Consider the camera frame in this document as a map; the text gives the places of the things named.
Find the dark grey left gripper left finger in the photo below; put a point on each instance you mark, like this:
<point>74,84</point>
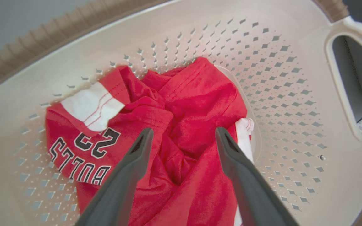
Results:
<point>118,188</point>

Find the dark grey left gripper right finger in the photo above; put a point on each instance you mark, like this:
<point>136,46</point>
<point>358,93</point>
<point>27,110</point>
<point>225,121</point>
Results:
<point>250,188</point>

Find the red basketball jersey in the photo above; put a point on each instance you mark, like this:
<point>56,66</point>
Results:
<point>193,125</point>

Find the beige perforated laundry basket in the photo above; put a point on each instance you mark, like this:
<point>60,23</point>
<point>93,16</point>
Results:
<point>294,125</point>

